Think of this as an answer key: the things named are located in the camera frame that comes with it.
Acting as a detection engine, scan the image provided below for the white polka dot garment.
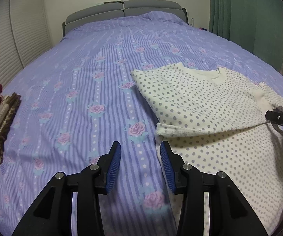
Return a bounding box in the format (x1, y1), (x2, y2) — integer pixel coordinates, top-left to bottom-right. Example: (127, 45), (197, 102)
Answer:
(131, 63), (283, 234)

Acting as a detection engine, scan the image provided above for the white louvered wardrobe door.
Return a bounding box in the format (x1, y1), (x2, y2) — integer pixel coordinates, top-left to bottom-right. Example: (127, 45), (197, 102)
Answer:
(0, 0), (52, 86)

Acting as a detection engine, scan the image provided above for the grey padded headboard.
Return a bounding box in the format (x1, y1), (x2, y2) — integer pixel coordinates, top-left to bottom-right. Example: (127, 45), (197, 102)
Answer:
(62, 0), (188, 36)

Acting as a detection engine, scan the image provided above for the purple floral striped bedspread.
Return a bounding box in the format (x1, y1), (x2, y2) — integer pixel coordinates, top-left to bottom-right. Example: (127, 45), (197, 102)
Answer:
(0, 12), (283, 235)

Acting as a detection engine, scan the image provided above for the green curtain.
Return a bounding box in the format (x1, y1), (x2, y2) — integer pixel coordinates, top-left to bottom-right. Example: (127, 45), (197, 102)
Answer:
(209, 0), (283, 71)

